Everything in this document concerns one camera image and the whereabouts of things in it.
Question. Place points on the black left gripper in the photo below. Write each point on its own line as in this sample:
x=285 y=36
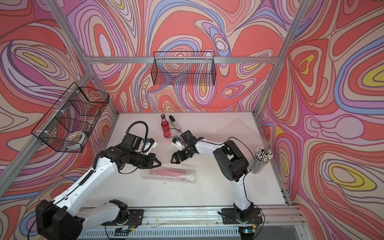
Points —
x=151 y=157

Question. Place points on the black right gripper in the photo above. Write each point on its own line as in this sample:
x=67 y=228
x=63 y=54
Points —
x=178 y=153

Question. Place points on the pink bottle with label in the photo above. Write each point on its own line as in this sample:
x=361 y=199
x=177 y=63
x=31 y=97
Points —
x=170 y=173

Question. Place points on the clear bubble wrap sheet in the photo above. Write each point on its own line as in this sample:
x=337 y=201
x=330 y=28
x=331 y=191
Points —
x=191 y=168

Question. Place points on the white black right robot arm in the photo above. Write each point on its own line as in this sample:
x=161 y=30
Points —
x=231 y=161

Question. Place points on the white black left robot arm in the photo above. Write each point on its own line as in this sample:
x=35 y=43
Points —
x=62 y=217

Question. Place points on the patterned bowl in basket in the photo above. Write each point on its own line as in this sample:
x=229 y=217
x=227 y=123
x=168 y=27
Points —
x=74 y=140

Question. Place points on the cup of pens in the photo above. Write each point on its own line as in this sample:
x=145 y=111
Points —
x=262 y=157

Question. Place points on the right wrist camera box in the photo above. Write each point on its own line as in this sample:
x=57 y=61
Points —
x=176 y=142

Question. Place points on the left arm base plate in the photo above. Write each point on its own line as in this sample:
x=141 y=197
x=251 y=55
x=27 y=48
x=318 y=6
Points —
x=133 y=219

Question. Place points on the black wire basket back wall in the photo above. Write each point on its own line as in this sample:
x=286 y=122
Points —
x=184 y=68

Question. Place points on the black wire basket wall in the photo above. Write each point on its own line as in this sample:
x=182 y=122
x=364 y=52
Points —
x=184 y=68
x=76 y=109

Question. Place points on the black wire basket left wall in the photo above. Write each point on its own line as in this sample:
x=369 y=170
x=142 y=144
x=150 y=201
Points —
x=76 y=109

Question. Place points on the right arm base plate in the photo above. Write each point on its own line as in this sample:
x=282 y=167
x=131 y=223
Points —
x=231 y=216

